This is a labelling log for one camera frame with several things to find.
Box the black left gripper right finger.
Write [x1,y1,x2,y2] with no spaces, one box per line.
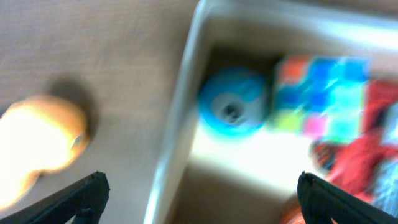
[297,172,397,224]

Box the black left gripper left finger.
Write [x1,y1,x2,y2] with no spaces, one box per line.
[1,172,110,224]

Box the red toy car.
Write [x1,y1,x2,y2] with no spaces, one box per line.
[311,79,397,203]

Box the colourful puzzle cube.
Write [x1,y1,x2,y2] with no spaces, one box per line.
[273,55,369,144]

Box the white cardboard box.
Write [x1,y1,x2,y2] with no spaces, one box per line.
[144,1,397,223]

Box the blue ball toy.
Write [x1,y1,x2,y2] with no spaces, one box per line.
[198,67,269,137]

